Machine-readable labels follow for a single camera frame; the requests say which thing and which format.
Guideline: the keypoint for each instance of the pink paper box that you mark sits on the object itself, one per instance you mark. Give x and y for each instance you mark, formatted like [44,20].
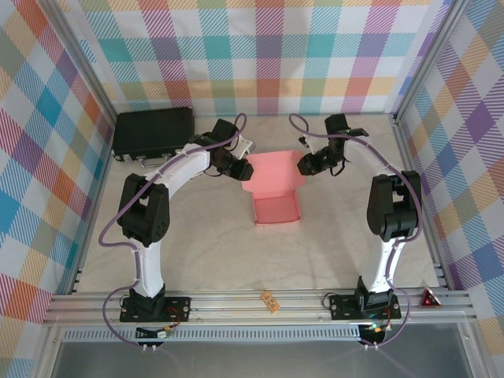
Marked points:
[275,208]

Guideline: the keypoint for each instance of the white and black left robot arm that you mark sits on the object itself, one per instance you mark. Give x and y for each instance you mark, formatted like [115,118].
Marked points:
[173,173]

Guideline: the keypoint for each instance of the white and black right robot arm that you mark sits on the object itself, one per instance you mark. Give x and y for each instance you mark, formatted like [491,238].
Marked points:
[393,204]

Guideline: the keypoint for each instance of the orange paper tag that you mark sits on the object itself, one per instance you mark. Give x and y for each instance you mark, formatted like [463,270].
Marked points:
[269,302]

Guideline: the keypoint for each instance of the red triangular warning button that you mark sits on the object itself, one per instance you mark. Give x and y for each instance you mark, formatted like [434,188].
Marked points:
[430,299]

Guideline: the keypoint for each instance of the grey metal panel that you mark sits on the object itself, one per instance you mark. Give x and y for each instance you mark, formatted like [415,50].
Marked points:
[256,360]

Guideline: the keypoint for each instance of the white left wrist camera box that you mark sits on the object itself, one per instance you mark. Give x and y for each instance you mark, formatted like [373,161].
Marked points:
[243,146]

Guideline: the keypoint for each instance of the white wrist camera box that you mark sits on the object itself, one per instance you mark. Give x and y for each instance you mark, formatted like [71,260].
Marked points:
[243,146]
[306,143]

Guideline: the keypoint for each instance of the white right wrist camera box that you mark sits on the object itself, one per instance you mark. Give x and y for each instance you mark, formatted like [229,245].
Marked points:
[306,143]

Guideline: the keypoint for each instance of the aluminium frame post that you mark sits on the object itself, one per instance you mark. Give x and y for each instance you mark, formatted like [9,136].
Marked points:
[82,63]
[425,67]

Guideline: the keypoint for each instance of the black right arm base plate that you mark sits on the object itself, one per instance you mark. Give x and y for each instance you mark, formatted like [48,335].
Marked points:
[342,307]

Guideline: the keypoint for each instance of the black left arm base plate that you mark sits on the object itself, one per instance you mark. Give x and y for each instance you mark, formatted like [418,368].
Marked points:
[177,309]

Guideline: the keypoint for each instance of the aluminium frame rail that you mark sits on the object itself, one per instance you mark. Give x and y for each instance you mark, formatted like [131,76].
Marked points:
[236,317]

